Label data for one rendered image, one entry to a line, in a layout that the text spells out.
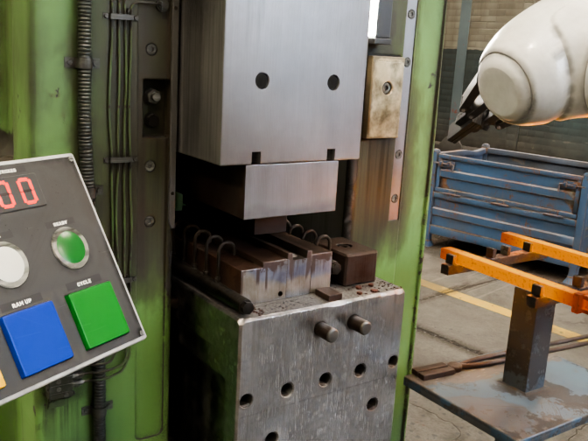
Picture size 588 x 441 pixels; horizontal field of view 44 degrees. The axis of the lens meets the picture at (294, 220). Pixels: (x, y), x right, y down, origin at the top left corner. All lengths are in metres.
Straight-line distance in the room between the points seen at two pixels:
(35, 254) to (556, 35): 0.65
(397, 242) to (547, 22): 1.02
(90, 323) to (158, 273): 0.41
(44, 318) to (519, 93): 0.60
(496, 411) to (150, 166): 0.80
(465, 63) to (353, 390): 9.21
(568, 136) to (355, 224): 8.13
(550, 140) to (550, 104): 9.02
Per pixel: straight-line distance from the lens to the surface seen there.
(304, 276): 1.35
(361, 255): 1.43
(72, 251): 0.99
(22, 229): 0.97
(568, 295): 1.34
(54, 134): 1.23
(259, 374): 1.29
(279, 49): 1.24
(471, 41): 10.45
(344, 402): 1.44
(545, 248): 1.66
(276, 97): 1.24
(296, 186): 1.29
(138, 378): 1.42
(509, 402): 1.53
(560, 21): 0.76
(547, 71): 0.73
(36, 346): 0.92
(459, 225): 5.31
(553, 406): 1.56
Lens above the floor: 1.36
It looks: 13 degrees down
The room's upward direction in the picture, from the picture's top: 3 degrees clockwise
